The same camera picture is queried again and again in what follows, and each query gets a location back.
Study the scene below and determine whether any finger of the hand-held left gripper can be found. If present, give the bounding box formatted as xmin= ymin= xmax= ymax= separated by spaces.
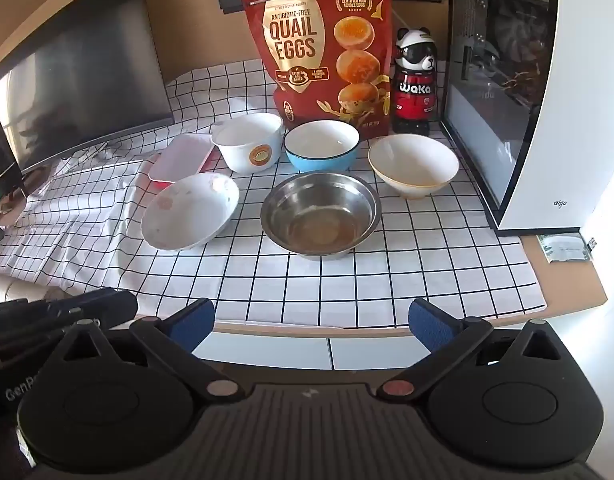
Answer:
xmin=34 ymin=287 xmax=139 ymax=335
xmin=0 ymin=299 xmax=48 ymax=348

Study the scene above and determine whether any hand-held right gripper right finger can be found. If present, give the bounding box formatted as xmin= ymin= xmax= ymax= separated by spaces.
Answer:
xmin=376 ymin=298 xmax=564 ymax=404

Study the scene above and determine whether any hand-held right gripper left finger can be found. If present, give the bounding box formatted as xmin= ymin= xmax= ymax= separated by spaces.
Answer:
xmin=52 ymin=298 xmax=245 ymax=404

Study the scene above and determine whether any white shallow bowl pink print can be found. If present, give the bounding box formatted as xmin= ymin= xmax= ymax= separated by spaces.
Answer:
xmin=140 ymin=172 xmax=240 ymax=252

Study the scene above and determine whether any stainless steel bowl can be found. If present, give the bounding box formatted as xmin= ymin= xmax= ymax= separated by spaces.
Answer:
xmin=260 ymin=172 xmax=381 ymax=260

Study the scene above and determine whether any cream bowl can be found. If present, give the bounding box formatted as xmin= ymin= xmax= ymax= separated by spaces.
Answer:
xmin=368 ymin=133 xmax=461 ymax=200

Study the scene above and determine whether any red and white rectangular tray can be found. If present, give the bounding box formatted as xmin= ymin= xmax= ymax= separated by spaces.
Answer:
xmin=148 ymin=133 xmax=221 ymax=184

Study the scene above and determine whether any white bowl with round logo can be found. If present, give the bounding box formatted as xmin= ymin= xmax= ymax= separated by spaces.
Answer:
xmin=210 ymin=113 xmax=286 ymax=175

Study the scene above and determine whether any blue bowl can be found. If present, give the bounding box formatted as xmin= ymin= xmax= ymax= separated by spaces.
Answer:
xmin=284 ymin=120 xmax=362 ymax=173

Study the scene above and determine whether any white black checkered tablecloth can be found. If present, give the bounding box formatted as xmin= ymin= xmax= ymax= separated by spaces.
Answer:
xmin=0 ymin=59 xmax=548 ymax=327

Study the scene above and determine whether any small green white packet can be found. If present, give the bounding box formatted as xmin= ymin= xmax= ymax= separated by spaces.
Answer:
xmin=537 ymin=232 xmax=596 ymax=264

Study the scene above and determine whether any black computer monitor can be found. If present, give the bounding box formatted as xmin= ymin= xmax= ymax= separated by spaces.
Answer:
xmin=0 ymin=0 xmax=176 ymax=177

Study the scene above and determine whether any panda cap drink bottle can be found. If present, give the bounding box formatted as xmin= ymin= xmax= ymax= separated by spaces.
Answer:
xmin=390 ymin=27 xmax=438 ymax=136

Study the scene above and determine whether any dark box at right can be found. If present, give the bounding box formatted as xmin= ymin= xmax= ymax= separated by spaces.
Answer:
xmin=439 ymin=0 xmax=614 ymax=237

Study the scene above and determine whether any red snack bag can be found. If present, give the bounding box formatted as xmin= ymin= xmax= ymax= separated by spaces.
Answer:
xmin=240 ymin=0 xmax=394 ymax=141

